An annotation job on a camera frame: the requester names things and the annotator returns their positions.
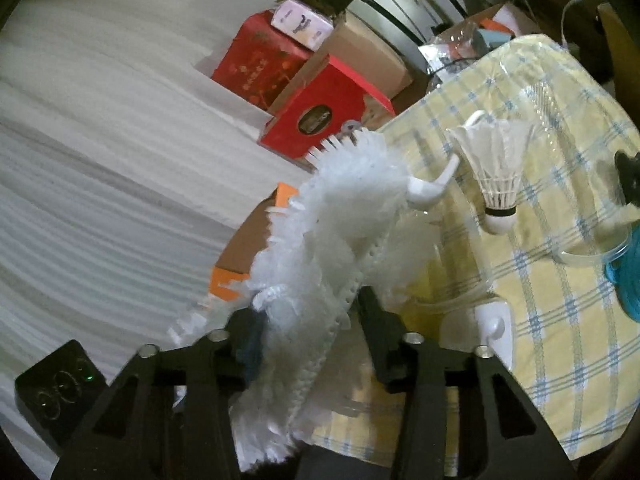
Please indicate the orange cardboard box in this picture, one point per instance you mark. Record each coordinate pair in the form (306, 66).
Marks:
(233, 265)

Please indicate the black device with green led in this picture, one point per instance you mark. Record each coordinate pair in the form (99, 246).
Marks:
(55, 394)

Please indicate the pink white tissue pack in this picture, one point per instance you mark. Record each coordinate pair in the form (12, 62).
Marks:
(304, 25)

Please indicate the blue silicone funnel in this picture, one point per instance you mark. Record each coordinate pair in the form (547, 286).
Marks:
(624, 274)

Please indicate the yellow plaid tablecloth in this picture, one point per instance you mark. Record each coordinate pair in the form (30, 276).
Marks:
(576, 351)

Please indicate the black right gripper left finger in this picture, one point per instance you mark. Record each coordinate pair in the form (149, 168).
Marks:
(166, 415)

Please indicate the brown cardboard box behind bags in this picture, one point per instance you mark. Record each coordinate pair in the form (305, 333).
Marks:
(356, 45)

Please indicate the white feather shuttlecock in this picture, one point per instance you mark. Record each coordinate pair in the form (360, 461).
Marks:
(495, 150)

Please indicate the red gift bag upper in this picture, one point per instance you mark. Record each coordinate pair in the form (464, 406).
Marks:
(260, 62)

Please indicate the clear plastic bag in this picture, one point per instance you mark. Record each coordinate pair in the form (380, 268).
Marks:
(571, 215)

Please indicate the red collection gift bag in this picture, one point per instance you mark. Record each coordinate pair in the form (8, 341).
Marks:
(334, 100)

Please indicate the white fluffy duster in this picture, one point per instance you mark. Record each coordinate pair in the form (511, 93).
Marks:
(360, 220)

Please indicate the white earphone case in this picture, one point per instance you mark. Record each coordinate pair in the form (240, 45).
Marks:
(490, 324)

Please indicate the shiny plastic wrapped items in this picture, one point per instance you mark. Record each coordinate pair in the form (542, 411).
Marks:
(461, 45)

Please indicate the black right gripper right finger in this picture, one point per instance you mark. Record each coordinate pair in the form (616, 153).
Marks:
(462, 401)

